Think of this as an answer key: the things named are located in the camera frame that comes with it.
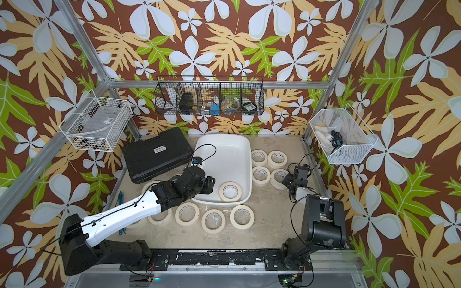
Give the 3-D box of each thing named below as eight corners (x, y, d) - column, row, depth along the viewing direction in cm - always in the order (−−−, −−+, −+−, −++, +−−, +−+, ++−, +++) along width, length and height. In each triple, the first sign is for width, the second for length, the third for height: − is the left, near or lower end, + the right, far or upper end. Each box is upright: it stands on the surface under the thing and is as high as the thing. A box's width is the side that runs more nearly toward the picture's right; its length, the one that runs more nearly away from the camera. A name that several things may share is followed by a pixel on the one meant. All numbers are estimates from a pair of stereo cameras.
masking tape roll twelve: (230, 230, 84) (230, 228, 81) (230, 207, 91) (230, 204, 88) (254, 230, 84) (255, 228, 81) (252, 207, 91) (253, 204, 88)
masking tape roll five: (269, 168, 106) (270, 165, 103) (266, 153, 113) (267, 150, 111) (288, 168, 106) (289, 165, 104) (284, 153, 113) (285, 150, 111)
